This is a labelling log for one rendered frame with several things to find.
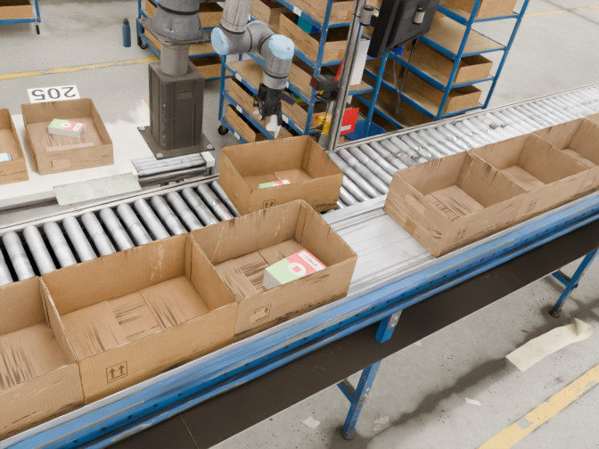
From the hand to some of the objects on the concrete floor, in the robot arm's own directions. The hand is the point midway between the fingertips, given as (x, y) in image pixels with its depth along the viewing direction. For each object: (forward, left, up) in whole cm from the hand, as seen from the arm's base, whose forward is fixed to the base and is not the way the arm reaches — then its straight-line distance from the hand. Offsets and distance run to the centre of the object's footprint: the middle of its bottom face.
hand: (269, 126), depth 220 cm
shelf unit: (-86, +94, -99) cm, 161 cm away
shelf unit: (-68, +183, -94) cm, 216 cm away
